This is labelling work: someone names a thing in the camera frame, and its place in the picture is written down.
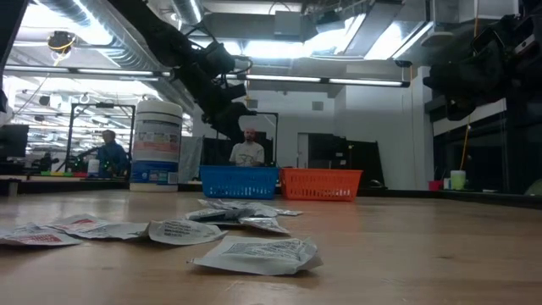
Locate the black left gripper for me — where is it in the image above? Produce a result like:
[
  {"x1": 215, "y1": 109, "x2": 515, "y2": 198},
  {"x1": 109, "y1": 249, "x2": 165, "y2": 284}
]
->
[{"x1": 175, "y1": 58, "x2": 258, "y2": 143}]

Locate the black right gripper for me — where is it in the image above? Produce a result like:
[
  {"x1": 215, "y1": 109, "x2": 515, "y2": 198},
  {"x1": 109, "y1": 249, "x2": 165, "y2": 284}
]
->
[{"x1": 423, "y1": 14, "x2": 542, "y2": 122}]

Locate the white packet black square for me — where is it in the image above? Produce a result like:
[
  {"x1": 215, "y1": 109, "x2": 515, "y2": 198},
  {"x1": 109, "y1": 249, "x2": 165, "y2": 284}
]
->
[{"x1": 147, "y1": 218, "x2": 230, "y2": 247}]

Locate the white text packet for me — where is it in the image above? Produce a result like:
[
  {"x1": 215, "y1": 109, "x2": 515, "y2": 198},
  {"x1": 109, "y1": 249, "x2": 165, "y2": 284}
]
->
[{"x1": 188, "y1": 236, "x2": 324, "y2": 277}]

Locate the white packet red print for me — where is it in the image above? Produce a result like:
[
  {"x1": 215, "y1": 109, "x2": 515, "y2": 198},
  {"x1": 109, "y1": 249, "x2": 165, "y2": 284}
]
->
[
  {"x1": 45, "y1": 213, "x2": 150, "y2": 241},
  {"x1": 0, "y1": 222, "x2": 83, "y2": 247}
]

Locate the person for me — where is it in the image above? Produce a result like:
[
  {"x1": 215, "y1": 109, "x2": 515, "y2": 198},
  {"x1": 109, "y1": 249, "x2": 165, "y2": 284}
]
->
[
  {"x1": 94, "y1": 129, "x2": 130, "y2": 179},
  {"x1": 228, "y1": 128, "x2": 266, "y2": 168}
]

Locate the grey cloth panel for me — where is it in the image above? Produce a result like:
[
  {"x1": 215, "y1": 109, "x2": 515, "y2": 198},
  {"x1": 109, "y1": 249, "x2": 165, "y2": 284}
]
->
[{"x1": 180, "y1": 136, "x2": 204, "y2": 185}]

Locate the blue plastic basket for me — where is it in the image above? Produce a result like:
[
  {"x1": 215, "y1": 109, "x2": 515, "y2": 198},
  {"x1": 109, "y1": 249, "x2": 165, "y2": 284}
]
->
[{"x1": 198, "y1": 164, "x2": 279, "y2": 201}]

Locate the white wipes canister blue label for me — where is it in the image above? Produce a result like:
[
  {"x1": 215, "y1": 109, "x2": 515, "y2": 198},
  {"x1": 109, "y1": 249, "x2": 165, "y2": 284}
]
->
[{"x1": 129, "y1": 99, "x2": 185, "y2": 193}]

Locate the pale green cup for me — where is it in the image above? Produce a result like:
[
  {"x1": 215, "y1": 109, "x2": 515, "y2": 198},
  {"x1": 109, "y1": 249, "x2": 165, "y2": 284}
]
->
[{"x1": 449, "y1": 169, "x2": 467, "y2": 191}]

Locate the orange plastic basket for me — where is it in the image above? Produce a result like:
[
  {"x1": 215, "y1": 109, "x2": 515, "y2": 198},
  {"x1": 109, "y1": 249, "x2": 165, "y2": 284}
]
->
[{"x1": 279, "y1": 168, "x2": 364, "y2": 202}]

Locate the long LED light bar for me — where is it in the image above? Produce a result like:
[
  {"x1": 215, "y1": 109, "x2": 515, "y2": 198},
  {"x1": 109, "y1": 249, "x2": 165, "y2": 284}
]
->
[{"x1": 3, "y1": 63, "x2": 412, "y2": 89}]

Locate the black partition panel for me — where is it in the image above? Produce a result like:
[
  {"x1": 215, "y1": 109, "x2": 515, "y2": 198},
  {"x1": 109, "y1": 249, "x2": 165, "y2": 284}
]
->
[{"x1": 307, "y1": 132, "x2": 385, "y2": 190}]

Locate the black monitor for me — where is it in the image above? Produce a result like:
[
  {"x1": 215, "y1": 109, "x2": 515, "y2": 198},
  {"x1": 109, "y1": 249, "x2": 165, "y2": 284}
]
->
[{"x1": 0, "y1": 123, "x2": 30, "y2": 160}]

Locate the black rig frame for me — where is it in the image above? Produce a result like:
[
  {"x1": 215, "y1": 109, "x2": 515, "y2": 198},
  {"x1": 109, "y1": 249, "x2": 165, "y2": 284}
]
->
[
  {"x1": 65, "y1": 102, "x2": 137, "y2": 173},
  {"x1": 216, "y1": 109, "x2": 279, "y2": 167}
]

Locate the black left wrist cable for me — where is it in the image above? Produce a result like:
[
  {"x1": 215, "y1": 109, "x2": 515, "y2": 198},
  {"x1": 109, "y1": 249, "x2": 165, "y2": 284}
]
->
[{"x1": 185, "y1": 23, "x2": 255, "y2": 88}]

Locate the yellow power cable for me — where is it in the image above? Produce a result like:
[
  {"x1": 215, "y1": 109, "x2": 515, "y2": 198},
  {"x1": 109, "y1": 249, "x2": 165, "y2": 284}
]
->
[{"x1": 459, "y1": 0, "x2": 480, "y2": 171}]

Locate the large silver ventilation duct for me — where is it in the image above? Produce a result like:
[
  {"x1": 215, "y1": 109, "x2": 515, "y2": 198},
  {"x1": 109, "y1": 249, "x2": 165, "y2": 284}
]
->
[{"x1": 37, "y1": 0, "x2": 166, "y2": 72}]

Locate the black ceiling cable reel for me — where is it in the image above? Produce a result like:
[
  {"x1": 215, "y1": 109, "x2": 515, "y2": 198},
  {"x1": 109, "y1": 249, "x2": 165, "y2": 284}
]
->
[{"x1": 47, "y1": 30, "x2": 78, "y2": 55}]

